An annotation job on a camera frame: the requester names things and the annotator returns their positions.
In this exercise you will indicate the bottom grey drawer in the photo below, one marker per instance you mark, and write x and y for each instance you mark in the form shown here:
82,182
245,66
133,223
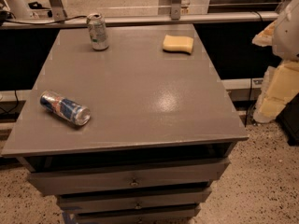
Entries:
141,216

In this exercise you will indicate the metal bracket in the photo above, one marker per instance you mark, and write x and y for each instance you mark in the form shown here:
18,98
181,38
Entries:
175,9
57,8

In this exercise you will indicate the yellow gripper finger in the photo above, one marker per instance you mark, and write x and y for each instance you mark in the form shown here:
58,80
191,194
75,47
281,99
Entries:
264,38
282,87

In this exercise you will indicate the white pipe top left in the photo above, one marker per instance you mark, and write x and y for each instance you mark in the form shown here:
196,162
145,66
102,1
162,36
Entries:
20,9

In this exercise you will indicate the yellow sponge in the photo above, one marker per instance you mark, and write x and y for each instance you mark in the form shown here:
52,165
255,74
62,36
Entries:
178,44

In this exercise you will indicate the grey drawer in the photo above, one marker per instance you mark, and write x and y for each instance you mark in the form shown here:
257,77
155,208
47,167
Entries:
128,177
134,200
141,216

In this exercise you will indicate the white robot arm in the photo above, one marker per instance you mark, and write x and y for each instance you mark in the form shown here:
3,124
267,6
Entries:
285,41

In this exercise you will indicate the top grey drawer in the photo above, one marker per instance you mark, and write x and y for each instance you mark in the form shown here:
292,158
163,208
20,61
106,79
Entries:
128,177

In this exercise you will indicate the blue silver red bull can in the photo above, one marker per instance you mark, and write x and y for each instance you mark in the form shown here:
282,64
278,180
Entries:
66,109

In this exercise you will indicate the grey metal rail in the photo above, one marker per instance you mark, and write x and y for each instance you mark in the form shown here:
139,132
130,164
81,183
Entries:
143,20

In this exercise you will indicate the metal bracket centre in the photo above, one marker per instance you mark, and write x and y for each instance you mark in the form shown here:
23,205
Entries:
175,9

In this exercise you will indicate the middle grey drawer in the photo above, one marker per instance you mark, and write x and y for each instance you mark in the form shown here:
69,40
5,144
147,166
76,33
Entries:
134,200

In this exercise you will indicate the metal bracket left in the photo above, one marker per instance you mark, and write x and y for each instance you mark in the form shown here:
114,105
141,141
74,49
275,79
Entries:
57,8

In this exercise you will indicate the grey drawer cabinet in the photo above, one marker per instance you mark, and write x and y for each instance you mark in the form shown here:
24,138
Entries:
147,106

